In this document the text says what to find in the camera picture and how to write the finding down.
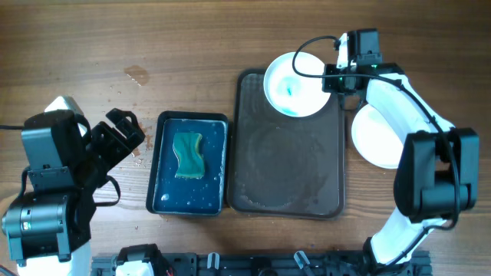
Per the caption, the white plate blue stain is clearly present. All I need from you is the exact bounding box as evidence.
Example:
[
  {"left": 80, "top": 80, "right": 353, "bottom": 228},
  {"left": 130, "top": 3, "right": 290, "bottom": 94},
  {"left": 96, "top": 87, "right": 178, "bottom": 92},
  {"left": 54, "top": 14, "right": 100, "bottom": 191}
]
[{"left": 263, "top": 52, "right": 331, "bottom": 117}]

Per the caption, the green yellow sponge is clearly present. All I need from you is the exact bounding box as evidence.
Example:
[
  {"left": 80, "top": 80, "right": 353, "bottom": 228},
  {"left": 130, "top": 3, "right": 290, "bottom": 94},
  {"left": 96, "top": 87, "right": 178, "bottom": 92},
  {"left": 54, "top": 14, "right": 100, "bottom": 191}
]
[{"left": 173, "top": 133, "right": 205, "bottom": 179}]

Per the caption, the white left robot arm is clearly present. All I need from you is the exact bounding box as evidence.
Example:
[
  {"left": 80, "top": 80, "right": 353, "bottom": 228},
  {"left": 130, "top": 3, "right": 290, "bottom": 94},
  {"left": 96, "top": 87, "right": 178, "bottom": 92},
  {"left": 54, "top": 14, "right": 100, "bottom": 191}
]
[{"left": 2, "top": 97, "right": 144, "bottom": 275}]

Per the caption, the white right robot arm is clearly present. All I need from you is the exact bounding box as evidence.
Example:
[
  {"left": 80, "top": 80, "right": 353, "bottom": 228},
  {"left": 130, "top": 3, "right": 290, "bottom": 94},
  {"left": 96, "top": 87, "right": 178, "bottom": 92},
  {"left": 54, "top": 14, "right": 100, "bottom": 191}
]
[{"left": 322, "top": 64, "right": 479, "bottom": 275}]

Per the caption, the black water tray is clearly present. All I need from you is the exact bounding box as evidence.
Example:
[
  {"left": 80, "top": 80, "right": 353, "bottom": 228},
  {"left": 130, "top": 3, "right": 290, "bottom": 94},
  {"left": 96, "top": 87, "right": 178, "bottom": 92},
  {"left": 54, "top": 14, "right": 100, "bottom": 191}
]
[{"left": 146, "top": 111, "right": 229, "bottom": 216}]

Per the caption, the dark brown serving tray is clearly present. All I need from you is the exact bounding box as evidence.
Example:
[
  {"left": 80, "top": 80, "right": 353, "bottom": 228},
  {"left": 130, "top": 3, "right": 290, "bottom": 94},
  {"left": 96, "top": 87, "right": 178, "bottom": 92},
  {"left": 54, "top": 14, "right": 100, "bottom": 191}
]
[{"left": 226, "top": 68, "right": 345, "bottom": 220}]

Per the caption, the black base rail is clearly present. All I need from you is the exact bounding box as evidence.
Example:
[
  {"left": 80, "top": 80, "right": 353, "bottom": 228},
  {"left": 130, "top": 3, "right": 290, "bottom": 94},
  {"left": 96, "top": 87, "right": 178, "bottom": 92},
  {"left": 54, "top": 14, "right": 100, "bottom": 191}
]
[{"left": 91, "top": 243, "right": 433, "bottom": 276}]

